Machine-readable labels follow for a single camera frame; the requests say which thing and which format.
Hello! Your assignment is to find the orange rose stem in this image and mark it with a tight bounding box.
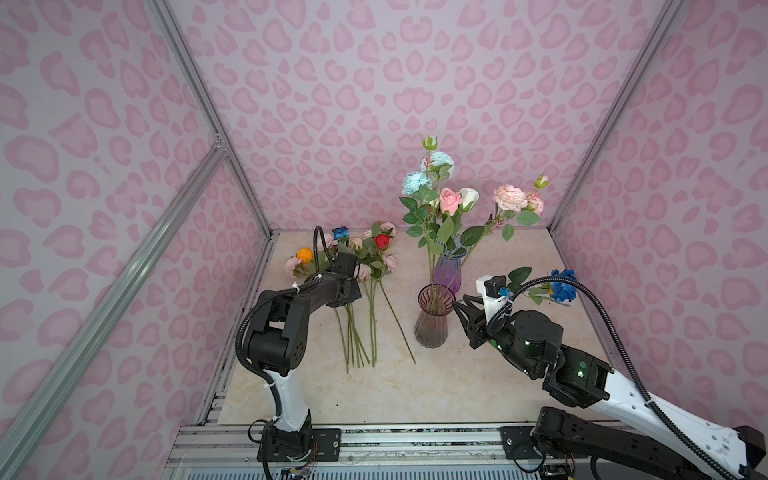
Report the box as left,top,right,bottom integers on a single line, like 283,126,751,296
296,247,315,265

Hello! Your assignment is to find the white rose stem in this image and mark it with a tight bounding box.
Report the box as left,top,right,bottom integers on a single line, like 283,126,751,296
443,187,481,289

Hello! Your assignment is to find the single pink rose stem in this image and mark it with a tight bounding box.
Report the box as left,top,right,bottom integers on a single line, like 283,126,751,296
428,188,462,294

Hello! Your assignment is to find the red rose stem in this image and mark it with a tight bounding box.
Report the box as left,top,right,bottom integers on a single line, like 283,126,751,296
351,221,416,367

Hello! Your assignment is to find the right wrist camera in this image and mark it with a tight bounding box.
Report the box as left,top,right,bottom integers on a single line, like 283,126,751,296
476,275,510,323

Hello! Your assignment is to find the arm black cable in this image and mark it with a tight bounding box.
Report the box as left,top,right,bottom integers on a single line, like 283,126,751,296
233,224,337,480
488,275,739,480

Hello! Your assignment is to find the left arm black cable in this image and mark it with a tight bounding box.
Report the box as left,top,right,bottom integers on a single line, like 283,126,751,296
233,224,337,480

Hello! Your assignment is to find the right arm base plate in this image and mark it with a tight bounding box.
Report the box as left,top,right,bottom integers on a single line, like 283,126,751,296
499,426,542,461

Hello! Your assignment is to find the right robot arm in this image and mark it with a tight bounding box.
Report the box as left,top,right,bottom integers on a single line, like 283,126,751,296
453,296,767,479

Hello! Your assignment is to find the diagonal aluminium frame bar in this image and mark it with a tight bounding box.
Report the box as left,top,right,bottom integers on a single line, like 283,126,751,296
1,144,227,479

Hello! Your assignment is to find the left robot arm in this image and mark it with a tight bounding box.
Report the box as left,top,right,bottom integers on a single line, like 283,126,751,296
235,253,361,457

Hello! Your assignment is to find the dark blue rose stem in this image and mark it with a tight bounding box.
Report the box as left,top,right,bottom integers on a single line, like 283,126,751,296
507,266,577,305

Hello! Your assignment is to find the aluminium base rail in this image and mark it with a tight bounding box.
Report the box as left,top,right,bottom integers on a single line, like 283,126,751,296
160,422,691,480

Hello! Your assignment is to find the blue purple glass vase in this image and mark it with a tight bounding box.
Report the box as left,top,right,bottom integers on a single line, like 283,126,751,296
430,236,468,294

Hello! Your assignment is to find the maroon grey glass vase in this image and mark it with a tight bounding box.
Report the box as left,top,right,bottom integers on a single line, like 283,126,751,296
414,284,455,349

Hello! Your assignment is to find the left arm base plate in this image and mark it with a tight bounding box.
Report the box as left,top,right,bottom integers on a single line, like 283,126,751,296
257,427,341,463

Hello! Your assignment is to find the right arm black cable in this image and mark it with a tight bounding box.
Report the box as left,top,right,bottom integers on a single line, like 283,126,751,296
488,275,739,480

